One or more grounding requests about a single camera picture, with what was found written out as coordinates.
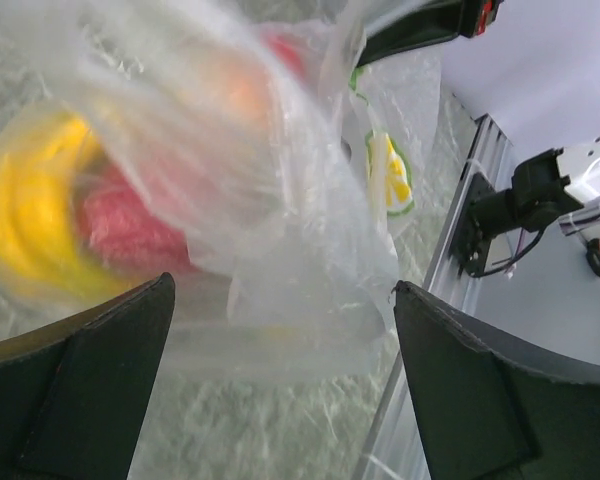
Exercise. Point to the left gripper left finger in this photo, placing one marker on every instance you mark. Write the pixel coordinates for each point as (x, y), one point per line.
(74, 393)

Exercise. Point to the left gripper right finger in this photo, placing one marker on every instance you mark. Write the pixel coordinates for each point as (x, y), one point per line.
(490, 405)

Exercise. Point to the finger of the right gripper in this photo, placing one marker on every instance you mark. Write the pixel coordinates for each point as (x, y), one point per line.
(433, 23)

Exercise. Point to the pink fake dragon fruit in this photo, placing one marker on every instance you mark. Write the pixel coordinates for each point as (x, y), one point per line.
(117, 227)

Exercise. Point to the yellow fake banana bunch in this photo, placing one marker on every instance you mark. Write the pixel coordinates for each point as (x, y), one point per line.
(42, 260)

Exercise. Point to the fake orange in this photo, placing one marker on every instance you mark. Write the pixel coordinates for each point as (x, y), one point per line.
(231, 86)

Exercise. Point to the clear plastic bag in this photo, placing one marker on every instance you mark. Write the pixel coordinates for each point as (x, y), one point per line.
(282, 338)

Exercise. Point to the bright red fake apple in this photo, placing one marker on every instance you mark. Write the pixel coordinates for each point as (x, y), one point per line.
(291, 53)

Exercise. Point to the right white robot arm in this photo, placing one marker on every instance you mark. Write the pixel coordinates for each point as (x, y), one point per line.
(496, 229)

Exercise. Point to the aluminium rail frame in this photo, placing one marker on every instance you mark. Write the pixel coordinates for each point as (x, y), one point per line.
(393, 448)

